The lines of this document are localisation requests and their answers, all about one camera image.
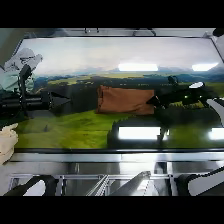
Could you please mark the silver frame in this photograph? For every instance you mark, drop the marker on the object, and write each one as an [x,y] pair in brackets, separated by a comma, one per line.
[100,166]

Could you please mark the white grey garment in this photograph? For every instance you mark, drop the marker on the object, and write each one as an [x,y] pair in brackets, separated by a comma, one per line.
[24,59]

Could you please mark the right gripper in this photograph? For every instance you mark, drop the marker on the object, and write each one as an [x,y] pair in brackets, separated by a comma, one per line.
[159,101]

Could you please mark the cream garment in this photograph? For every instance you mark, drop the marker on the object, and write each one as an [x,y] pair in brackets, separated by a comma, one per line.
[6,140]

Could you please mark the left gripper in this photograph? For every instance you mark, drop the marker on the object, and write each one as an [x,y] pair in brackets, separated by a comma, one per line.
[46,100]

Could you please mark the pale green garment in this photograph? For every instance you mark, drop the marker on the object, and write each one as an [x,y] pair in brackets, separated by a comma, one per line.
[9,80]

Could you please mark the brown garment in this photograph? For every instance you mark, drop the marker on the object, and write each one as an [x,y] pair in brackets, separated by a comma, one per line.
[124,100]

